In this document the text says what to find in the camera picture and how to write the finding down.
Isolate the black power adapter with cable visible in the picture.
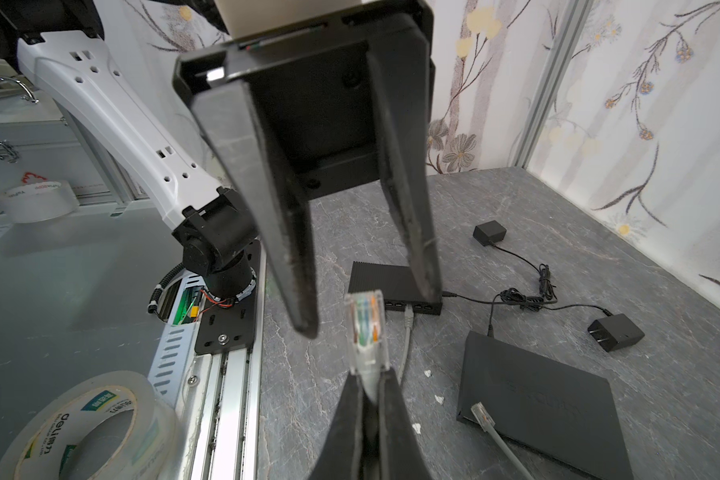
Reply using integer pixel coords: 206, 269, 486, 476
443, 220, 557, 311

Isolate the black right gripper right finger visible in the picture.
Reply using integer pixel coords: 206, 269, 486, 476
378, 369, 432, 480

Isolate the grey ethernet cable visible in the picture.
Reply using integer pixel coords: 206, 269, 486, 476
343, 289, 535, 480
395, 308, 416, 385

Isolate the white tape roll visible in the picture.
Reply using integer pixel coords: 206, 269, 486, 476
0, 181, 80, 224
0, 371, 177, 479

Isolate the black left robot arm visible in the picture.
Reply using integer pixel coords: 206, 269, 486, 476
0, 1, 442, 339

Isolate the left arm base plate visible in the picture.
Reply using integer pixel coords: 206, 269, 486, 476
194, 240, 262, 355

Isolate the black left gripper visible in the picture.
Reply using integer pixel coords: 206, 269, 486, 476
173, 1, 442, 339

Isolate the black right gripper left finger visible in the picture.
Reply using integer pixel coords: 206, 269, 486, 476
309, 373, 365, 480

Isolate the slim ribbed black switch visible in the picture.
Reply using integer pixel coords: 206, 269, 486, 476
347, 261, 443, 316

